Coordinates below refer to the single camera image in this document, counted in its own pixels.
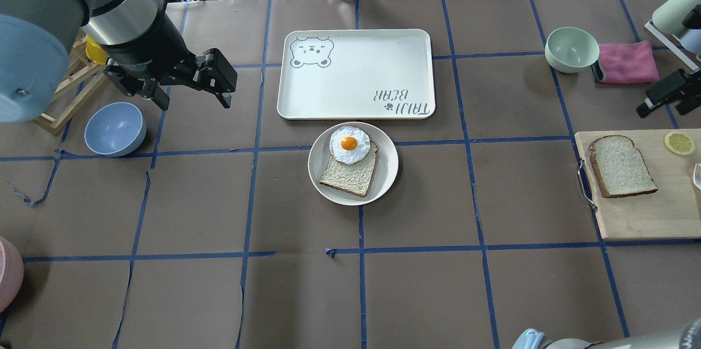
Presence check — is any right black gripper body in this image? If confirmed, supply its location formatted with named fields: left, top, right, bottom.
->
left=646, top=69, right=700, bottom=111

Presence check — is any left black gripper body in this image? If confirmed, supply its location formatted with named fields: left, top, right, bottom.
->
left=104, top=48, right=238, bottom=100

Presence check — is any bread slice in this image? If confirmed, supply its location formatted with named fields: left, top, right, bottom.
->
left=588, top=135, right=658, bottom=198
left=319, top=141, right=378, bottom=197

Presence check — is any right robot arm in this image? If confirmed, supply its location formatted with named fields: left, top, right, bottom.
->
left=512, top=68, right=699, bottom=348

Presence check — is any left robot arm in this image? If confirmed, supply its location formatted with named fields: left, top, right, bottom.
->
left=1, top=0, right=237, bottom=122

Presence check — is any bread slice on plate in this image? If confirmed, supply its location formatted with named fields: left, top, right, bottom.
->
left=319, top=141, right=378, bottom=197

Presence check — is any cream round plate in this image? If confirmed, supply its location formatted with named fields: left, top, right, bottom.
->
left=307, top=122, right=400, bottom=206

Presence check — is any yellow cup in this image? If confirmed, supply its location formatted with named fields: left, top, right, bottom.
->
left=85, top=35, right=110, bottom=65

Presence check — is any lemon slice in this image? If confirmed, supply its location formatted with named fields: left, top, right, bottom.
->
left=663, top=131, right=696, bottom=156

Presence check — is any pink cloth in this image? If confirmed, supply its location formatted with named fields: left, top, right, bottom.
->
left=591, top=41, right=659, bottom=84

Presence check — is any wooden cup rack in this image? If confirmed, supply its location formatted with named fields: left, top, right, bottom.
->
left=32, top=31, right=107, bottom=136

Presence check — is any blue bowl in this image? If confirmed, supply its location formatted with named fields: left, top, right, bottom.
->
left=84, top=102, right=147, bottom=157

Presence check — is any wooden cutting board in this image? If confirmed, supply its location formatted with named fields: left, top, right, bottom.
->
left=575, top=129, right=700, bottom=240

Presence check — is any white spoon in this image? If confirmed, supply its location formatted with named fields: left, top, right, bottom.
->
left=692, top=163, right=701, bottom=190

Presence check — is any light green bowl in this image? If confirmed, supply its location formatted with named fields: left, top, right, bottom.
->
left=545, top=27, right=600, bottom=73

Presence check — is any cream bear tray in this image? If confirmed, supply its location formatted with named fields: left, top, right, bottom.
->
left=277, top=28, right=436, bottom=120

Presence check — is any fake fried egg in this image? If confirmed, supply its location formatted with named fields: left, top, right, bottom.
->
left=329, top=126, right=371, bottom=165

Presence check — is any pink bowl with ice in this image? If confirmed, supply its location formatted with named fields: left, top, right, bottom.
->
left=1, top=237, right=24, bottom=312

